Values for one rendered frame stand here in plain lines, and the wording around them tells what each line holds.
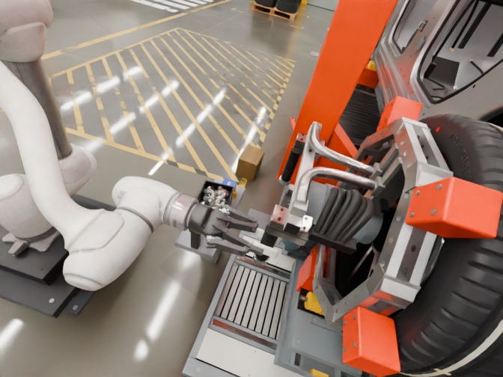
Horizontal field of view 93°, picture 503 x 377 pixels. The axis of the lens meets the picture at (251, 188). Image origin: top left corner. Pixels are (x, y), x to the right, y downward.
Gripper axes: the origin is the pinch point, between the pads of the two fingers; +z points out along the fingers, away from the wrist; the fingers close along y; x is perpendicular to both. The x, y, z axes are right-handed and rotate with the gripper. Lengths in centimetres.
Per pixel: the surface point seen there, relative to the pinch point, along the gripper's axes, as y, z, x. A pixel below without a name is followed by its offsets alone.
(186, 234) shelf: -16, -31, -38
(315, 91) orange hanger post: -60, 0, 17
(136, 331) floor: 15, -41, -83
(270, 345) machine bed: 1, 20, -75
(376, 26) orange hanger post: -60, 10, 41
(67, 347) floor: 30, -64, -83
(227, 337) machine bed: 5, 0, -75
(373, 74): -253, 56, -18
